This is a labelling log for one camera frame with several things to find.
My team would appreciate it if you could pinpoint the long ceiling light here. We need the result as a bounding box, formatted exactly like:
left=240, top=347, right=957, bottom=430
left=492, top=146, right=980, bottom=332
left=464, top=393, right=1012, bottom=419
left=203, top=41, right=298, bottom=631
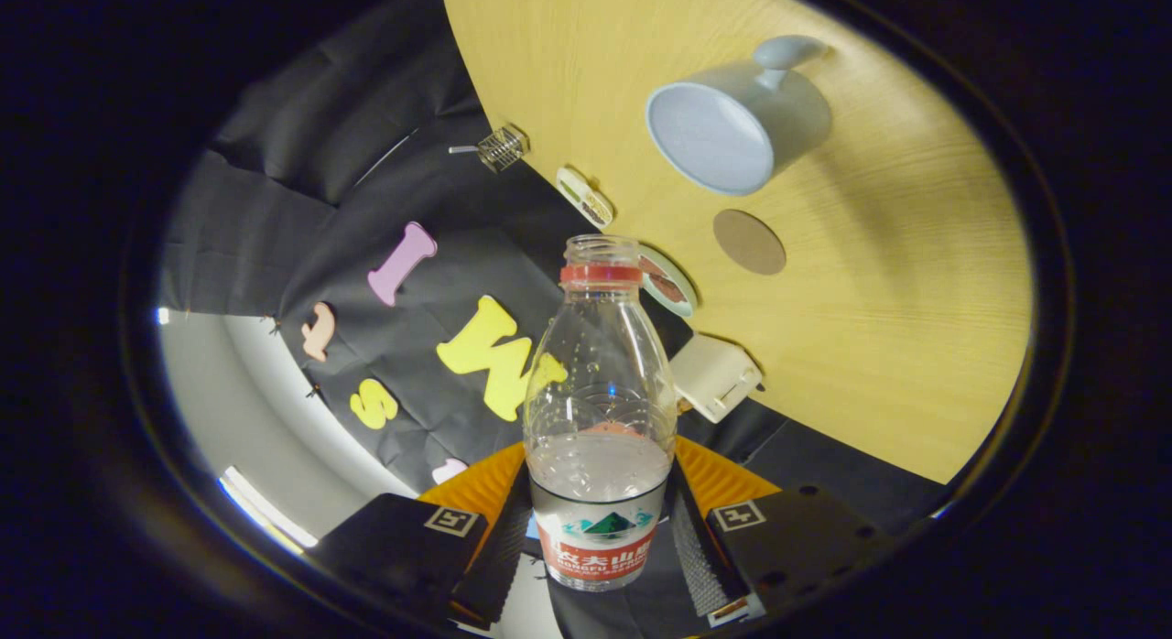
left=218, top=465, right=320, bottom=553

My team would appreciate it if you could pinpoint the wooden table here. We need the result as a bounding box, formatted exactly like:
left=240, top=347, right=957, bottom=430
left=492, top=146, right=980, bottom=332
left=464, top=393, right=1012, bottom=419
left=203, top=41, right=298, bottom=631
left=441, top=0, right=1036, bottom=486

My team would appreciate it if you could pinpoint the white toaster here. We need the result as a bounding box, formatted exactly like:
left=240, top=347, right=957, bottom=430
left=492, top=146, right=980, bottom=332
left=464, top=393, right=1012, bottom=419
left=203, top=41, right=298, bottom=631
left=668, top=333, right=764, bottom=425

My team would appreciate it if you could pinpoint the small wire basket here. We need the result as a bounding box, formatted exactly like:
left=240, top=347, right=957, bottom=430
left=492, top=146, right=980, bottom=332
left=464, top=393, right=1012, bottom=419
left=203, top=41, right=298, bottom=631
left=476, top=124, right=531, bottom=173

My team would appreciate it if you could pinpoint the pale green round plate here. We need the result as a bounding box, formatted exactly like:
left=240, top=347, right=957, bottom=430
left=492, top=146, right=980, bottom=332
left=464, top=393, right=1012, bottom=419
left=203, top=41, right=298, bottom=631
left=638, top=245, right=699, bottom=318

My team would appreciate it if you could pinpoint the small white oval dish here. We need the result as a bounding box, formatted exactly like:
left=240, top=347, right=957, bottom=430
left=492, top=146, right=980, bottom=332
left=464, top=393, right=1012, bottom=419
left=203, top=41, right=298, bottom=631
left=556, top=167, right=615, bottom=230

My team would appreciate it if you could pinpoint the light blue cup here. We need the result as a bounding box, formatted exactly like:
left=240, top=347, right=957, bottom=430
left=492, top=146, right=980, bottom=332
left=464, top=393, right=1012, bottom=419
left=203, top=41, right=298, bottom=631
left=645, top=35, right=834, bottom=198

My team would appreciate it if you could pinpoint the clear plastic juice bottle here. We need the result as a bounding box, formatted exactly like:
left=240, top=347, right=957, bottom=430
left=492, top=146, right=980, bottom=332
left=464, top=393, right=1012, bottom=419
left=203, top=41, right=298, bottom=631
left=522, top=234, right=678, bottom=592

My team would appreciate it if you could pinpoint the black backdrop cloth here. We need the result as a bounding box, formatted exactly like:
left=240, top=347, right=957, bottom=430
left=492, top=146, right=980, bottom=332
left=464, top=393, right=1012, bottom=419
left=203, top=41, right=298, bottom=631
left=156, top=0, right=953, bottom=639

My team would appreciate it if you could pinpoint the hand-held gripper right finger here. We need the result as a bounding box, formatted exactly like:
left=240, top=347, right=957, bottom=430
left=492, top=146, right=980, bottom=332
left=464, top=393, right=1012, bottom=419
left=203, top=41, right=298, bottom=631
left=673, top=436, right=894, bottom=626

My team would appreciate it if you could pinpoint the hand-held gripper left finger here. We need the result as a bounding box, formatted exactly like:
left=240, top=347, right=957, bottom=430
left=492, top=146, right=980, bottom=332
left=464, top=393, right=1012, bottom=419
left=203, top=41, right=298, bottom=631
left=307, top=442, right=537, bottom=626

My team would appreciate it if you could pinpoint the brown round coaster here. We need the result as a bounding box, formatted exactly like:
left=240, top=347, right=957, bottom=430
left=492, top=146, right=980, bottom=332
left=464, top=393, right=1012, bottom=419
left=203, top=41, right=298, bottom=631
left=712, top=209, right=787, bottom=276

